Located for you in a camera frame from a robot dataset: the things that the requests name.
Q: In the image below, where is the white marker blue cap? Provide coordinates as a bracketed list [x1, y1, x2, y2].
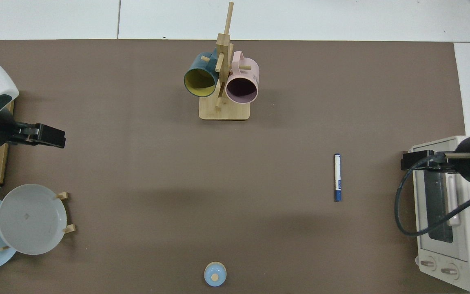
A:
[334, 154, 342, 202]

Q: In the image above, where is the grey plate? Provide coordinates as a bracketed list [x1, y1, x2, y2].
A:
[0, 184, 67, 256]

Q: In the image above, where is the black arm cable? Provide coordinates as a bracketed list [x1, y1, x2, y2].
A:
[394, 153, 470, 238]

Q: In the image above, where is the wooden plate rack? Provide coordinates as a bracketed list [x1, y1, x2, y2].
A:
[0, 191, 76, 251]

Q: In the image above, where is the pink cup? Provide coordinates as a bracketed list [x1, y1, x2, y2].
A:
[225, 51, 259, 104]

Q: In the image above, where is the brown table cloth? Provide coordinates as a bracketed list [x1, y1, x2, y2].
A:
[0, 40, 466, 294]

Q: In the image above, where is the wooden cup stand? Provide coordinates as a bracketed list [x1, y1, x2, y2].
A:
[199, 2, 251, 120]

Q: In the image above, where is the pale toaster oven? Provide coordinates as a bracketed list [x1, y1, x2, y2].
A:
[408, 136, 470, 293]

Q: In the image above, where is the teal cup yellow inside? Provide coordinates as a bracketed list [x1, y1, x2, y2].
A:
[184, 48, 219, 98]

